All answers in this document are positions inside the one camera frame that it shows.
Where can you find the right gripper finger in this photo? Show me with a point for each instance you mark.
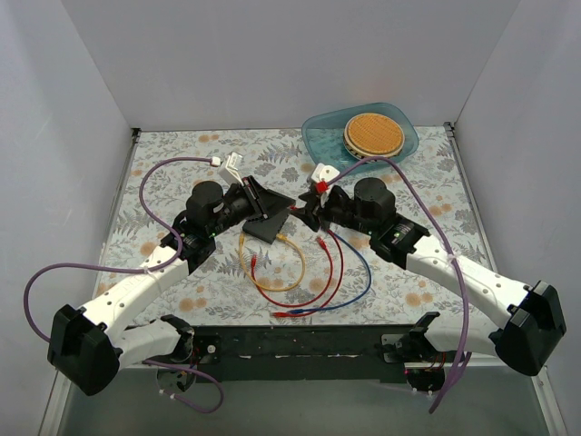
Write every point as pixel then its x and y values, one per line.
pixel 311 217
pixel 311 199

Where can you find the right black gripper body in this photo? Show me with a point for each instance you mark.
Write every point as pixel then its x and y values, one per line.
pixel 329 205

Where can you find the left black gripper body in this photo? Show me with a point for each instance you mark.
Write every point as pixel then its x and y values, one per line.
pixel 259 198

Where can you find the black network switch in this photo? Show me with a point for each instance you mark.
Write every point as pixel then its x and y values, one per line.
pixel 266 230

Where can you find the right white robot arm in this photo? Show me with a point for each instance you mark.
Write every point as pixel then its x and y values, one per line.
pixel 524 322

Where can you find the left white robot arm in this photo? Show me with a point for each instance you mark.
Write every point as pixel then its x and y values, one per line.
pixel 131 300

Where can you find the teal plastic container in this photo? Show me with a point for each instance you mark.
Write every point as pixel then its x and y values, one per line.
pixel 323 134

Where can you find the floral table mat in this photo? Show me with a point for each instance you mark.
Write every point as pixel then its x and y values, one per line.
pixel 246 281

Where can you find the woven round coasters stack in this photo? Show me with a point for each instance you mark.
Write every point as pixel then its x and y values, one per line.
pixel 369 134

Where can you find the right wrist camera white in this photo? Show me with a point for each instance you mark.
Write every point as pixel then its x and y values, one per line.
pixel 321 177

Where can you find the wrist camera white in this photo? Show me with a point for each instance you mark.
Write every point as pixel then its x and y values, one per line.
pixel 228 168
pixel 321 177

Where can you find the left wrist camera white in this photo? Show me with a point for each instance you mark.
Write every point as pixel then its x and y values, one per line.
pixel 228 168

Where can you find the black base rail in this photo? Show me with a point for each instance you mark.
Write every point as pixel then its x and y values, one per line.
pixel 252 353

